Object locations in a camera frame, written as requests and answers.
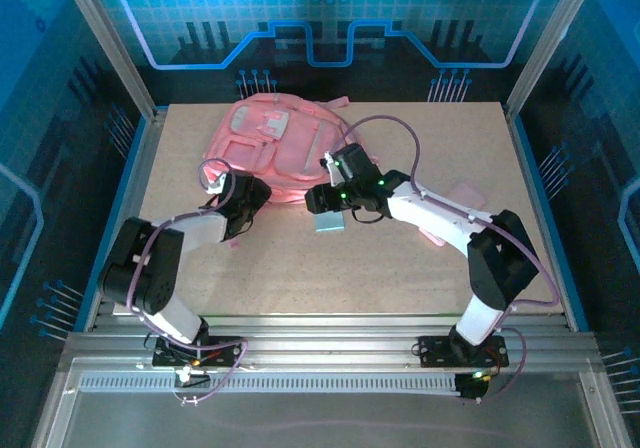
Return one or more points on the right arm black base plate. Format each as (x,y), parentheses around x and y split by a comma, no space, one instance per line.
(432,350)

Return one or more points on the light blue square notepad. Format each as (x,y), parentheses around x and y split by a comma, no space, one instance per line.
(330,223)

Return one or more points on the aluminium side rail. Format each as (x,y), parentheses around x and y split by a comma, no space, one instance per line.
(131,188)

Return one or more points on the aluminium frame post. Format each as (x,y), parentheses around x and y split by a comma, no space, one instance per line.
(115,53)
(550,43)

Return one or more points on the pink backpack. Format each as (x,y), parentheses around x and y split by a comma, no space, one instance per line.
(280,143)

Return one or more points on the black controller box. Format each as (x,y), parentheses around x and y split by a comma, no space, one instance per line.
(472,388)

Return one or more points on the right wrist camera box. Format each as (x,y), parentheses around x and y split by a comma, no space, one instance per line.
(355,160)

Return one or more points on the pale pink notebook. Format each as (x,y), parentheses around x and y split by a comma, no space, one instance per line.
(470,195)

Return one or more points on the aluminium mounting rail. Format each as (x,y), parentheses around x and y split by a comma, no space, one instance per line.
(325,340)

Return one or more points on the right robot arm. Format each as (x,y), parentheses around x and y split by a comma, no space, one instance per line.
(500,263)

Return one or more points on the grey metal panel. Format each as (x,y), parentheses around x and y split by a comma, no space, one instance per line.
(320,418)

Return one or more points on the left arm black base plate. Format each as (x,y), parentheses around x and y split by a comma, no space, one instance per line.
(162,355)

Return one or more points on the blue side rail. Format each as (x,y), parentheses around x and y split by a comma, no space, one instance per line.
(537,198)

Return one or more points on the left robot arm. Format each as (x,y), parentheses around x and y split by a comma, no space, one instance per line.
(145,268)

